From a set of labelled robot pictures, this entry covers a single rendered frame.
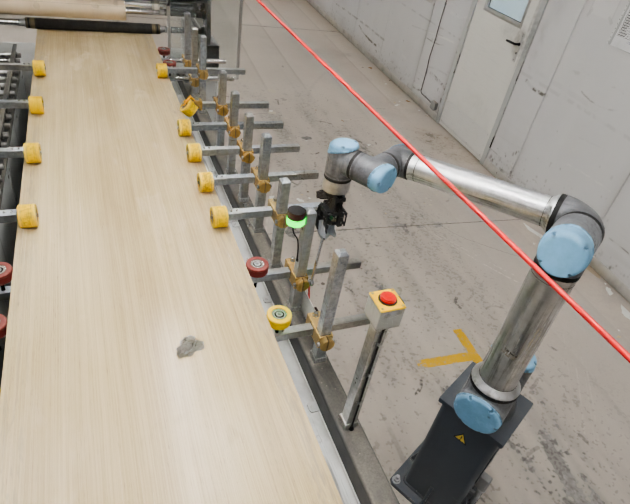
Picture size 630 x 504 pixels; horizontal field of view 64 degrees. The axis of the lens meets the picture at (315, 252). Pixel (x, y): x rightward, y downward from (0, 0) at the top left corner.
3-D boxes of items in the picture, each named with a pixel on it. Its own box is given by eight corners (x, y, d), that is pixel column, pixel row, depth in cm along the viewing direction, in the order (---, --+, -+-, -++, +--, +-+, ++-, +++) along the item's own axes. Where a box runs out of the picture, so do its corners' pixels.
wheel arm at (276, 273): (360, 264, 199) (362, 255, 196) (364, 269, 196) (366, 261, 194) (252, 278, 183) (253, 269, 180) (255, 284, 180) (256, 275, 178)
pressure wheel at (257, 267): (262, 278, 188) (265, 253, 181) (268, 292, 182) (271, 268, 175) (241, 281, 185) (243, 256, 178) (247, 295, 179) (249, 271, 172)
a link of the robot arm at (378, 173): (404, 160, 152) (370, 144, 157) (384, 172, 144) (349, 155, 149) (397, 187, 157) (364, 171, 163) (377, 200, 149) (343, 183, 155)
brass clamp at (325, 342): (320, 320, 177) (322, 310, 174) (334, 349, 167) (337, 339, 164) (303, 323, 174) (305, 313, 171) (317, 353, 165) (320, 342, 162)
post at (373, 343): (351, 414, 158) (385, 311, 131) (358, 427, 155) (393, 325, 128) (338, 417, 157) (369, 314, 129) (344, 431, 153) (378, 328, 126)
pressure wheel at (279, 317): (269, 325, 170) (273, 300, 163) (291, 333, 168) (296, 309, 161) (259, 341, 163) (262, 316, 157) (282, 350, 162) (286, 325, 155)
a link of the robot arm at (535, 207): (621, 204, 131) (395, 135, 164) (610, 221, 123) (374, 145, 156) (605, 242, 137) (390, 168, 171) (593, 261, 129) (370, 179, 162)
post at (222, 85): (222, 155, 284) (225, 69, 255) (223, 158, 282) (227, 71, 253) (216, 155, 283) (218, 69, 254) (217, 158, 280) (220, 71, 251)
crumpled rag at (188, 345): (193, 332, 149) (193, 326, 147) (208, 345, 146) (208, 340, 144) (167, 348, 143) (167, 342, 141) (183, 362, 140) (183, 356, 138)
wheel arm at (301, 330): (383, 316, 183) (386, 307, 180) (388, 323, 181) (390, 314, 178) (268, 337, 167) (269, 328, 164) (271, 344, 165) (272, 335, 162)
